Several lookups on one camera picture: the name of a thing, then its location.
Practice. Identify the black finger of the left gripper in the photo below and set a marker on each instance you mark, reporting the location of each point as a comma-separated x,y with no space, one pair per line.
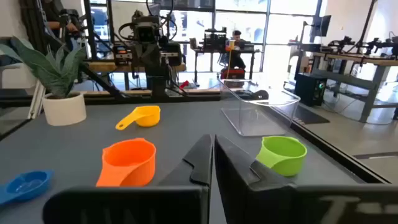
163,60
148,59

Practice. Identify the white plant pot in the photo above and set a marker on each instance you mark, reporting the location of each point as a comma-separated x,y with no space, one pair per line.
63,110

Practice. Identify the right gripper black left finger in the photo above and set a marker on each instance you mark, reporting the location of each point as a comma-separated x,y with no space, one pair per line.
186,199

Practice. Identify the seated person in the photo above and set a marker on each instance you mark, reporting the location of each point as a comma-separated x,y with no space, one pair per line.
237,49

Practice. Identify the red toolbox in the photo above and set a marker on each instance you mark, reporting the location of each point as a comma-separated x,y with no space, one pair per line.
232,74

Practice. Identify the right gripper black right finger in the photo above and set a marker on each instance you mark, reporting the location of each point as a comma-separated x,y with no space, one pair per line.
248,199

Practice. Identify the clear plastic basket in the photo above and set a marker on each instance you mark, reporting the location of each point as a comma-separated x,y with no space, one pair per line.
255,121

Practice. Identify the black computer tower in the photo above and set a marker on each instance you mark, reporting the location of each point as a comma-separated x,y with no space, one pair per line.
309,90

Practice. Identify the black monitor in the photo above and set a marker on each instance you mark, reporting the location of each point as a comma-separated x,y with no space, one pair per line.
321,25

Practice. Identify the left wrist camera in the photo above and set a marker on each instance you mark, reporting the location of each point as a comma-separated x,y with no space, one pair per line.
146,29

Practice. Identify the yellow measuring cup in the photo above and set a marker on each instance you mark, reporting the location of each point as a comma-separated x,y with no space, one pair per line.
146,116

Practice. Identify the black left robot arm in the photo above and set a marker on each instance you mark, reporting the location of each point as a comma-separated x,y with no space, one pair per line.
159,87

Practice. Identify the orange measuring cup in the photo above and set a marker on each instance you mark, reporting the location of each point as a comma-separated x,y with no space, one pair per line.
130,161

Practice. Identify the blue measuring cup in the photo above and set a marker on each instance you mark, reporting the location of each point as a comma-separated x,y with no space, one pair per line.
28,186

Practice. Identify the wooden workbench with grey legs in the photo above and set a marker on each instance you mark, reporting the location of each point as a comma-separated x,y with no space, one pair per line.
370,62

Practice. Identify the green measuring cup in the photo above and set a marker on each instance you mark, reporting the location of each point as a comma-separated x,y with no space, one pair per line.
283,155

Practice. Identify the black anti-fatigue floor mat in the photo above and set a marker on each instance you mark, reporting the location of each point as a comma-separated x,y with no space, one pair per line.
311,116

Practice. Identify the artificial green leafy plant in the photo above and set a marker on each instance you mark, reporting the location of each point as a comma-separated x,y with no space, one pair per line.
53,71

